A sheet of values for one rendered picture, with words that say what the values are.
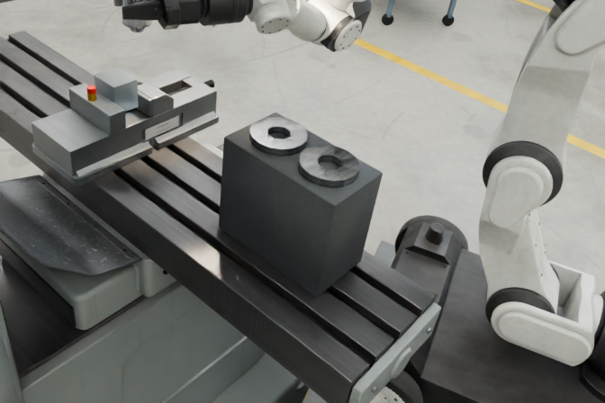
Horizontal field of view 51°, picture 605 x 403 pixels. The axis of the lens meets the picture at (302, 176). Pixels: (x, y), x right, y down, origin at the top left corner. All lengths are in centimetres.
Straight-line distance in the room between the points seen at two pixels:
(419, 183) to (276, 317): 202
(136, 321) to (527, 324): 79
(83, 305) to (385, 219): 172
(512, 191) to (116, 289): 74
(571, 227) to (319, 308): 212
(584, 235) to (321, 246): 216
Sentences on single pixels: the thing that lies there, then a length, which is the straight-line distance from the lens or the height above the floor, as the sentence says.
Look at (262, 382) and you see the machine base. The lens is 179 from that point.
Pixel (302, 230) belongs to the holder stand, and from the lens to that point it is 93.
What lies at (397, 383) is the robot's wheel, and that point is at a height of 59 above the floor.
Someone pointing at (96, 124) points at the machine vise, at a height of 101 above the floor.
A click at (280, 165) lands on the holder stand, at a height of 112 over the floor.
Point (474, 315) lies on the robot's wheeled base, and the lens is 157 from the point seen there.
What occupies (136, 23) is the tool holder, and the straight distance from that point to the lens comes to 108.
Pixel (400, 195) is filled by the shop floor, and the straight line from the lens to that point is 280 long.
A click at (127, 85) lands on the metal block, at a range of 120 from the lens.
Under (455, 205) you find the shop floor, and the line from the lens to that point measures 284.
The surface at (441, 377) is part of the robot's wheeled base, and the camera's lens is 143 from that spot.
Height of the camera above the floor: 166
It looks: 37 degrees down
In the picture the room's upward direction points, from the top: 9 degrees clockwise
